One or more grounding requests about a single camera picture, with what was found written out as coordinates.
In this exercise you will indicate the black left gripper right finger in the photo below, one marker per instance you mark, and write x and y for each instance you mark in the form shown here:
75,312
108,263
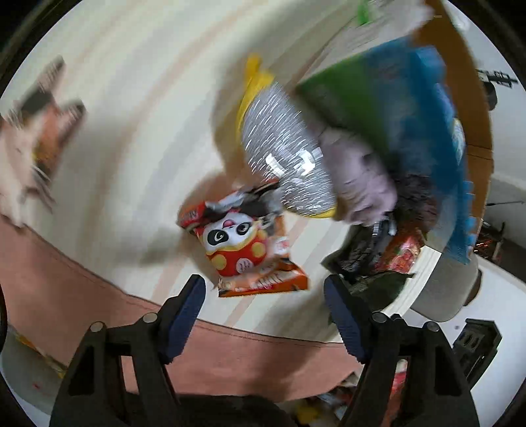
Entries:
435,391

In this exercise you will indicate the brown cardboard box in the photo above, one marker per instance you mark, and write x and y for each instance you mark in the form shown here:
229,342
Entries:
401,77

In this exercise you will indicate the purple soft cloth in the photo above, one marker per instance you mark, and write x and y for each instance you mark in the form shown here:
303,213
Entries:
364,190

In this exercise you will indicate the red snack bag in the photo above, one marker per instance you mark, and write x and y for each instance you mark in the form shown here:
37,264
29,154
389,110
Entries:
401,252

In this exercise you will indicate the orange panda snack bag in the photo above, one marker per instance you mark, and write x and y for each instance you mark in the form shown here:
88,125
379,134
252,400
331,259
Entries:
245,240

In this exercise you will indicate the black snack bag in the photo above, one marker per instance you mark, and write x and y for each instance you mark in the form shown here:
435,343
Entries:
361,249

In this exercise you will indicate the grey upholstered chair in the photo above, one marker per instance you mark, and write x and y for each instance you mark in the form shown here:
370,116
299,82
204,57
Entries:
452,286

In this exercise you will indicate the green snack bag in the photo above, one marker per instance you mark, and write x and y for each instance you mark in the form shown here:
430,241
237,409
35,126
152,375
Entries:
377,291

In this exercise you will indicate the silver yellow scrubbing pad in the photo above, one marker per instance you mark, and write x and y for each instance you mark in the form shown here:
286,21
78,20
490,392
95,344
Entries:
278,145

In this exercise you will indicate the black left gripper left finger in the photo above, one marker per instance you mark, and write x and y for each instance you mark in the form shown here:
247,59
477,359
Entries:
118,375

